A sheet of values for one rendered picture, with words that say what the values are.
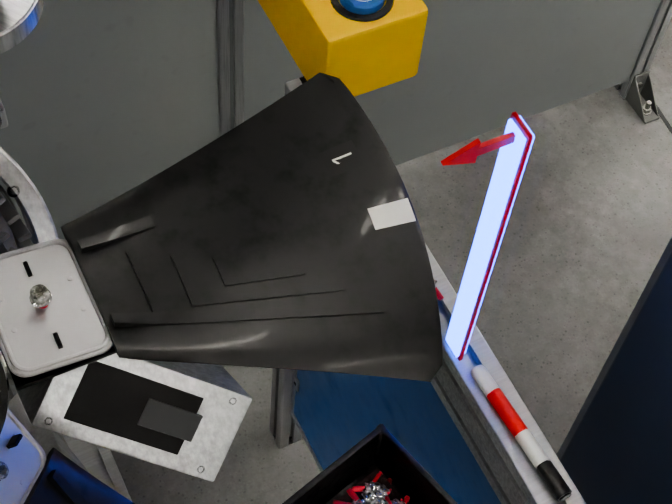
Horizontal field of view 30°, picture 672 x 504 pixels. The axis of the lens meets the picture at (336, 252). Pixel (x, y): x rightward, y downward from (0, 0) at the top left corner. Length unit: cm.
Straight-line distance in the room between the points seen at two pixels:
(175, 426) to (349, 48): 37
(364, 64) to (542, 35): 111
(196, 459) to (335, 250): 22
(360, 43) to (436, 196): 123
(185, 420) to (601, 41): 153
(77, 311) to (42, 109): 100
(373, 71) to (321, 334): 38
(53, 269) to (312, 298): 17
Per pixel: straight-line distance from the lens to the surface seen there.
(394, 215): 86
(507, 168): 92
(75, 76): 175
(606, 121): 249
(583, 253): 230
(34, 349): 78
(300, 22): 113
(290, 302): 81
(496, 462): 116
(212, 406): 95
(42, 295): 78
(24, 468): 86
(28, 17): 57
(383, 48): 112
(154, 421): 94
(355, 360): 82
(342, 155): 87
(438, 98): 218
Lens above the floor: 187
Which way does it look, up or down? 57 degrees down
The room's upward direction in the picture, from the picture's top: 7 degrees clockwise
